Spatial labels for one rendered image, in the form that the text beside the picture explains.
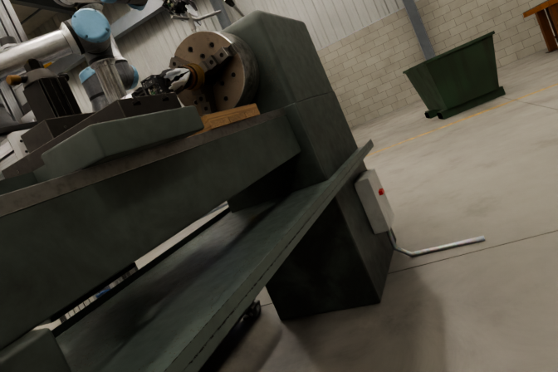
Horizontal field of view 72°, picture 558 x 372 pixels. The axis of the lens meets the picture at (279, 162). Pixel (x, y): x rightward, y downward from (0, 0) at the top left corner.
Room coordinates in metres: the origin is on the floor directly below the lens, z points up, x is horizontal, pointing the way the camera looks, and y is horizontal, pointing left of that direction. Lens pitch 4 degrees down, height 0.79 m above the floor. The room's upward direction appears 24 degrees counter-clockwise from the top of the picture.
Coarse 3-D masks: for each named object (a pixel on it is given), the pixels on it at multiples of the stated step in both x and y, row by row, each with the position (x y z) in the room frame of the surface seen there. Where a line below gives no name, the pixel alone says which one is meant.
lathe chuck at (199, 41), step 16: (208, 32) 1.40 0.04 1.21; (224, 32) 1.47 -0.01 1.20; (192, 48) 1.44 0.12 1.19; (208, 48) 1.41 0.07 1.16; (240, 48) 1.40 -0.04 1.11; (240, 64) 1.37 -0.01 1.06; (208, 80) 1.53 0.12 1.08; (224, 80) 1.41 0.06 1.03; (240, 80) 1.38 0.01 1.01; (192, 96) 1.48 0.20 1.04; (224, 96) 1.43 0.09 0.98; (240, 96) 1.40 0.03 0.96
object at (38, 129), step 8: (48, 120) 0.87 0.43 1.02; (56, 120) 0.89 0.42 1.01; (64, 120) 0.91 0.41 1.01; (72, 120) 0.93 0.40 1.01; (80, 120) 0.94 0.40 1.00; (32, 128) 0.89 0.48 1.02; (40, 128) 0.88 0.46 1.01; (48, 128) 0.87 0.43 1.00; (56, 128) 0.88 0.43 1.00; (64, 128) 0.90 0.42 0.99; (24, 136) 0.90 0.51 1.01; (32, 136) 0.89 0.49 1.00; (40, 136) 0.88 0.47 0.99; (48, 136) 0.87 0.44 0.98; (56, 136) 0.88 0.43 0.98; (32, 144) 0.90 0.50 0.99; (40, 144) 0.89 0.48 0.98
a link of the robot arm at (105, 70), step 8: (88, 56) 1.48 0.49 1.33; (96, 56) 1.48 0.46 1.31; (104, 56) 1.49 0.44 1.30; (112, 56) 1.52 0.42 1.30; (96, 64) 1.49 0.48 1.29; (104, 64) 1.49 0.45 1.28; (112, 64) 1.52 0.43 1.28; (96, 72) 1.50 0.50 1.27; (104, 72) 1.49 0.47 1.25; (112, 72) 1.50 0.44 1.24; (104, 80) 1.49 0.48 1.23; (112, 80) 1.49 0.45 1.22; (120, 80) 1.53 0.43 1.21; (104, 88) 1.50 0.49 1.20; (112, 88) 1.49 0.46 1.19; (120, 88) 1.51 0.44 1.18; (112, 96) 1.49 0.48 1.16; (120, 96) 1.50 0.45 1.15
